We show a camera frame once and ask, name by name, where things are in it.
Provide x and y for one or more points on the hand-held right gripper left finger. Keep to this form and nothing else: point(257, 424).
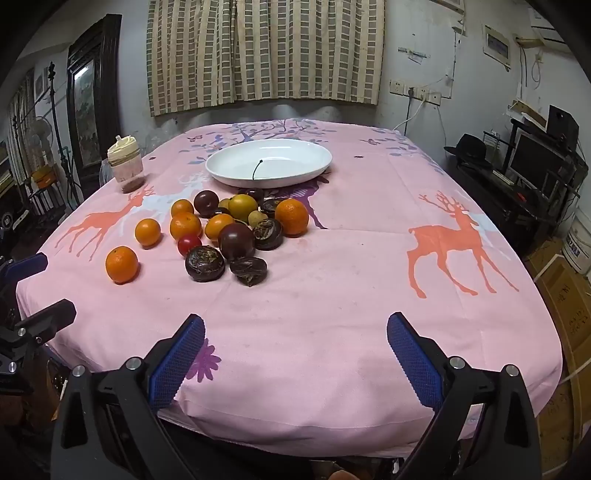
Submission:
point(180, 360)

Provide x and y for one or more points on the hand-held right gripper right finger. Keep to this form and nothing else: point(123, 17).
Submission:
point(411, 364)

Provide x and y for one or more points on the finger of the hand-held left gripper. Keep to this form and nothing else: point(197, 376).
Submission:
point(28, 265)
point(48, 316)

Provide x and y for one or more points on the dark brown water chestnut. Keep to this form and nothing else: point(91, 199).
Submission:
point(205, 263)
point(272, 206)
point(268, 233)
point(249, 271)

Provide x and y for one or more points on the red cherry tomato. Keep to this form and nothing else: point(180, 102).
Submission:
point(188, 243)

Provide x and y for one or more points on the dark purple plum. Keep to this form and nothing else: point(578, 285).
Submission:
point(236, 241)
point(206, 203)

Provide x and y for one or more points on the yellowish orange mandarin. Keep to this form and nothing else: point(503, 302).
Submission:
point(218, 227)

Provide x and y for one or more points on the small orange mandarin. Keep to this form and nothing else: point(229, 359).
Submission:
point(182, 206)

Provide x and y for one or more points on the small tan longan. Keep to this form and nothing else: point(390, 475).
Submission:
point(257, 218)
point(224, 204)

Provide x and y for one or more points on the yellow mandarin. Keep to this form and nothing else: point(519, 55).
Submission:
point(243, 207)

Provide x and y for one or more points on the dark cherry with stem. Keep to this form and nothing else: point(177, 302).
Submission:
point(251, 194)

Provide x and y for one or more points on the large orange mandarin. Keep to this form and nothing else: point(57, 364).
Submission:
point(292, 217)

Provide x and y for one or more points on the white oval plate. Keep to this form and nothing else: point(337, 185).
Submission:
point(286, 157)

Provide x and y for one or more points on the orange stool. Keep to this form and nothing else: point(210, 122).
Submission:
point(44, 177)

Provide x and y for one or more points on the pink deer print tablecloth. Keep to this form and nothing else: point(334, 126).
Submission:
point(323, 286)

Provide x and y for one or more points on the clear plastic bag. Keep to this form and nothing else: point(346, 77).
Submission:
point(104, 173)

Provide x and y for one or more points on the standing fan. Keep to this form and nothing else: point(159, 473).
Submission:
point(38, 134)

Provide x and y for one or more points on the cup with cream lid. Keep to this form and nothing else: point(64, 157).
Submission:
point(127, 164)

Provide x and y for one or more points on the black metal coat stand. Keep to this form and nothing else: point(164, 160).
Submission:
point(53, 115)

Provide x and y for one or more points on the black computer desk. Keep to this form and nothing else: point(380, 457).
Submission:
point(498, 203)

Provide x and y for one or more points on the dark wooden framed picture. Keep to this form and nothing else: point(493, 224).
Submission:
point(92, 92)

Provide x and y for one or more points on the white plastic bucket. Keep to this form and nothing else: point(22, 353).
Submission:
point(577, 242)

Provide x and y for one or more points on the black hat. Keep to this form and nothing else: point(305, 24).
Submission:
point(468, 147)

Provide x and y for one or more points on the computer monitor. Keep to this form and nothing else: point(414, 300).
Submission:
point(531, 159)

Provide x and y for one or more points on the black speaker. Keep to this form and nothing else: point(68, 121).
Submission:
point(561, 124)

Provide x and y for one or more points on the checked beige curtain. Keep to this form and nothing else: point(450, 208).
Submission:
point(268, 50)

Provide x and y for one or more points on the white air conditioner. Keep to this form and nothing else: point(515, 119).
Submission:
point(549, 32)

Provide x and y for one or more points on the white wall socket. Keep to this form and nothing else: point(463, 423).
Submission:
point(397, 87)

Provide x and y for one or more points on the wooden wall shelf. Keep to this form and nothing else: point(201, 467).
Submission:
point(526, 110)

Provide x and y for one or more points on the white wall panel box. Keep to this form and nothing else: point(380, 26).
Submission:
point(496, 44)

